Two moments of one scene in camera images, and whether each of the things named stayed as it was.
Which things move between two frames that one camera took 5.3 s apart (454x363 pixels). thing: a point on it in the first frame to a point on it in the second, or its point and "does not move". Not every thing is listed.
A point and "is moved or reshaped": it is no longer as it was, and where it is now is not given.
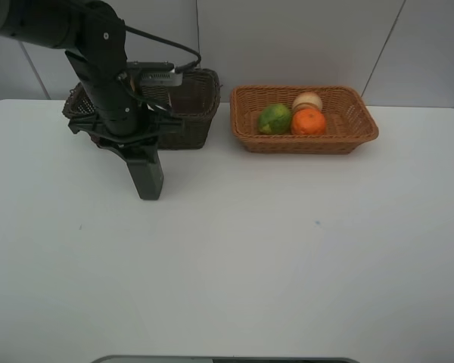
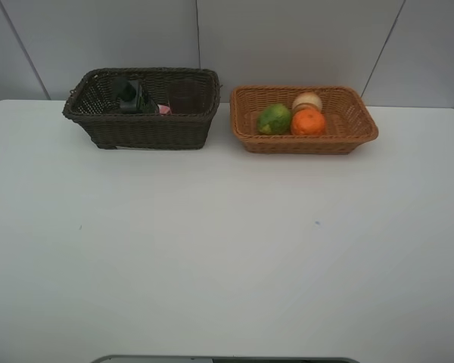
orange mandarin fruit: [309, 122] does not move
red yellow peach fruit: [306, 100] does not move
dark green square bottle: [147, 175] is moved or reshaped
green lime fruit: [274, 119] does not move
